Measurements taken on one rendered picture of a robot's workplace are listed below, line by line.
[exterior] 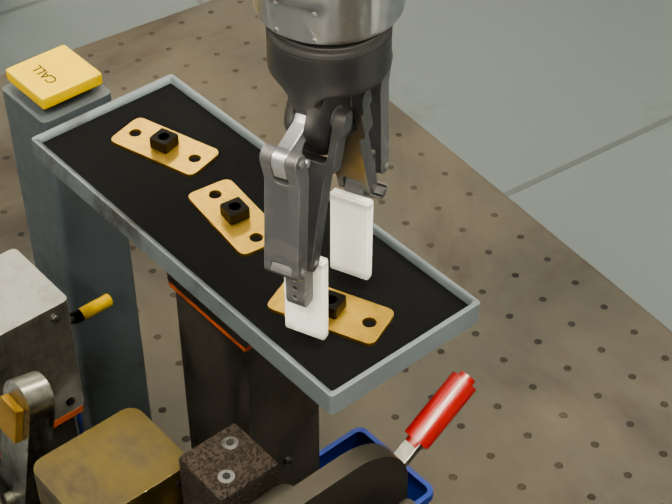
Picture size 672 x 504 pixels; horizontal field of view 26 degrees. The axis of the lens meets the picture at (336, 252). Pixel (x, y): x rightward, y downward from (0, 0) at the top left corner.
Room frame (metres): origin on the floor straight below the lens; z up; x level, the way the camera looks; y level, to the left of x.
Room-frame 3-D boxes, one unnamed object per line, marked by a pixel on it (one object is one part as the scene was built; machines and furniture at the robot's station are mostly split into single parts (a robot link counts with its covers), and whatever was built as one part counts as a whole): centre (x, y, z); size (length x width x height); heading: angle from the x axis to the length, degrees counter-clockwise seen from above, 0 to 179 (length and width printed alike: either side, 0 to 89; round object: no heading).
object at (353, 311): (0.73, 0.00, 1.17); 0.08 x 0.04 x 0.01; 63
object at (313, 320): (0.70, 0.02, 1.21); 0.03 x 0.01 x 0.07; 63
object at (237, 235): (0.83, 0.08, 1.17); 0.08 x 0.04 x 0.01; 34
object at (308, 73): (0.73, 0.00, 1.36); 0.08 x 0.07 x 0.09; 153
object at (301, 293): (0.69, 0.03, 1.23); 0.03 x 0.01 x 0.05; 153
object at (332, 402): (0.83, 0.07, 1.16); 0.37 x 0.14 x 0.02; 41
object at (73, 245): (1.03, 0.24, 0.92); 0.08 x 0.08 x 0.44; 41
